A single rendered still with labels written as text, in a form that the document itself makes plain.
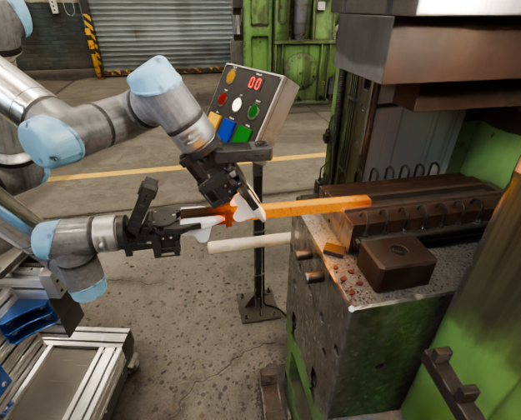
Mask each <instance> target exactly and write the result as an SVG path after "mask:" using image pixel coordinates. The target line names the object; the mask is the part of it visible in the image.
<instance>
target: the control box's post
mask: <svg viewBox="0 0 521 420"><path fill-rule="evenodd" d="M253 190H254V192H255V194H256V195H257V197H258V199H259V201H260V202H261V203H263V166H261V165H259V164H256V163H254V162H253ZM253 229H254V231H262V230H263V222H262V221H261V220H260V219H256V220H253ZM253 252H254V273H255V275H259V274H262V248H261V247H257V248H254V249H253ZM254 295H255V308H257V299H258V298H260V307H262V276H259V277H255V276H254Z"/></svg>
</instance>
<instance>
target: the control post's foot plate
mask: <svg viewBox="0 0 521 420"><path fill-rule="evenodd" d="M264 298H265V302H266V303H267V304H269V305H273V306H275V307H277V304H276V302H275V298H274V295H273V290H272V289H270V287H268V289H267V290H264ZM237 299H238V306H239V308H238V310H239V312H240V315H241V319H242V324H249V323H263V322H266V321H273V320H276V319H280V318H282V317H281V313H280V312H279V310H278V309H277V308H274V307H270V306H266V305H265V304H264V303H263V290H262V307H260V297H258V299H257V308H255V295H254V292H246V293H239V294H238V295H237Z"/></svg>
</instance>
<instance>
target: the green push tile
mask: <svg viewBox="0 0 521 420"><path fill-rule="evenodd" d="M252 134H253V131H252V130H250V129H248V128H246V127H244V126H241V125H239V126H238V130H237V131H236V134H235V136H234V139H233V141H232V143H240V142H249V140H250V138H251V136H252Z"/></svg>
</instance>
